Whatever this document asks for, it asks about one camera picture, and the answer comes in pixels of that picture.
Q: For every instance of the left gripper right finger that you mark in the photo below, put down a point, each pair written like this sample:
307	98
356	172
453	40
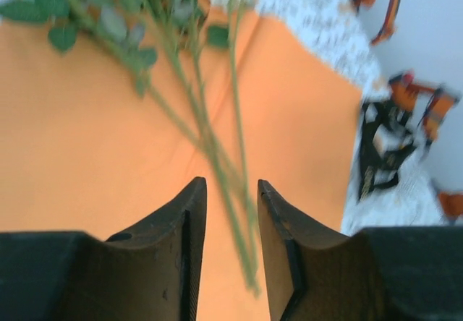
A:
325	281

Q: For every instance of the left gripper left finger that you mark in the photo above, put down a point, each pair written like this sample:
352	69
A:
144	274

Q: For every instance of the black ribbon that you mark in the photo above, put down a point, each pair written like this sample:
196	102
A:
369	154

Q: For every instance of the orange wrapping paper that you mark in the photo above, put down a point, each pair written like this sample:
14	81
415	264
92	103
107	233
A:
90	136

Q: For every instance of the fake flower bouquet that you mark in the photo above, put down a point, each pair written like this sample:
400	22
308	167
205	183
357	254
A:
202	118

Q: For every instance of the floral print tablecloth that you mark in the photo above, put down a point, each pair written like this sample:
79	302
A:
325	28

